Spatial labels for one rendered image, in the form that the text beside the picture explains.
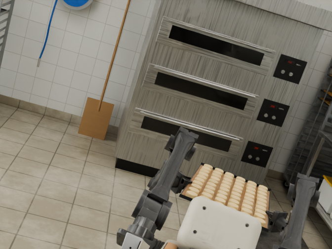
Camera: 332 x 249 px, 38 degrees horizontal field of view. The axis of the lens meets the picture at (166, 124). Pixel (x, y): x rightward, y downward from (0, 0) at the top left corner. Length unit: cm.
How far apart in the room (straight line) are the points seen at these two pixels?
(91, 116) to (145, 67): 116
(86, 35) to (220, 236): 432
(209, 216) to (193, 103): 325
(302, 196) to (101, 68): 408
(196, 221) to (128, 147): 336
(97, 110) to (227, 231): 411
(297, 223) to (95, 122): 398
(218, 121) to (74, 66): 182
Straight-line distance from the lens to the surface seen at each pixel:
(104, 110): 534
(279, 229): 224
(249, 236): 135
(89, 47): 547
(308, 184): 174
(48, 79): 561
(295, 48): 463
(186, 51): 442
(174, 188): 227
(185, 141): 171
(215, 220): 135
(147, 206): 150
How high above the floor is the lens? 185
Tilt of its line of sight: 16 degrees down
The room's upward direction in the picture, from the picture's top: 18 degrees clockwise
